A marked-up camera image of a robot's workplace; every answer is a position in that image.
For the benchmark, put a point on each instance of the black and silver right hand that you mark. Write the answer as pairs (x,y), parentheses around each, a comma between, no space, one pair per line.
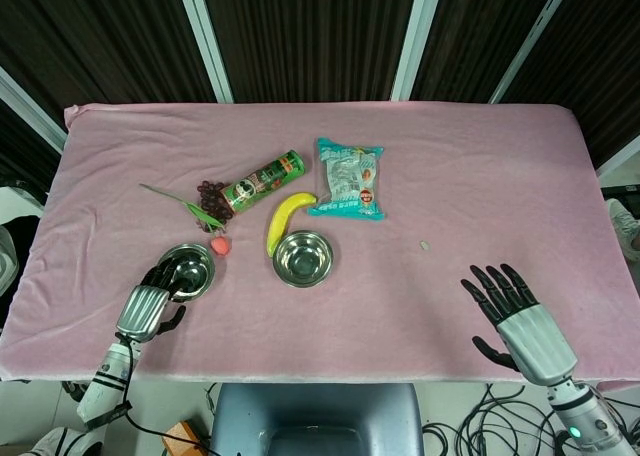
(537,341)

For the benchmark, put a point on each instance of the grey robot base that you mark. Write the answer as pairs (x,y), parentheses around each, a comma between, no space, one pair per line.
(315,416)

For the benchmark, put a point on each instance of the yellow banana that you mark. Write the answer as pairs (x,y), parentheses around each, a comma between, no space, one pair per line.
(280,218)

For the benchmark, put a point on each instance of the orange box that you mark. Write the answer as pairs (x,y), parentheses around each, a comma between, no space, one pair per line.
(180,438)

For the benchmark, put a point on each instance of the dark purple grape bunch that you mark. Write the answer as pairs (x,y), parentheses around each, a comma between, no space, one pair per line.
(212,198)

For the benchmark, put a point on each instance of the black caster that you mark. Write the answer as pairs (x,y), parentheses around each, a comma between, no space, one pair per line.
(75,390)

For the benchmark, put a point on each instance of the green chips can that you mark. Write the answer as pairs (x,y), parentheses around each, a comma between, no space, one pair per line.
(262,181)

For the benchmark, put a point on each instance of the green leafy stem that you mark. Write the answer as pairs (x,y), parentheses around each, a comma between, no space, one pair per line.
(192,208)

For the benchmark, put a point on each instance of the black and silver left hand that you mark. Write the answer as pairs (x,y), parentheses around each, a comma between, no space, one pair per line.
(142,313)

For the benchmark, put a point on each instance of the pink table cloth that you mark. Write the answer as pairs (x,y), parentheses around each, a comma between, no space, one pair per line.
(475,186)

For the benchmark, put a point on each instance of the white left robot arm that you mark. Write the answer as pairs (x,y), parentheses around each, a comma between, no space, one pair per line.
(107,381)

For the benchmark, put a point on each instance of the white frame post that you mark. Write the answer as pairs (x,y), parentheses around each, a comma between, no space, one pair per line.
(207,38)
(532,41)
(30,108)
(416,38)

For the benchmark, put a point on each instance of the small red toy fruit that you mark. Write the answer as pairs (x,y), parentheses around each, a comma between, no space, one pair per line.
(220,246)

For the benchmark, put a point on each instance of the white sneaker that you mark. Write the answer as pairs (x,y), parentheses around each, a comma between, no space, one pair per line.
(622,226)

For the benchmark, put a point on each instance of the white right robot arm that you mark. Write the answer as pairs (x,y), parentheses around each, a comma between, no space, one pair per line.
(585,421)

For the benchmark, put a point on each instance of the teal snack bag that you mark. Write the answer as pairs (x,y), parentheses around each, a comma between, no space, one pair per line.
(350,178)

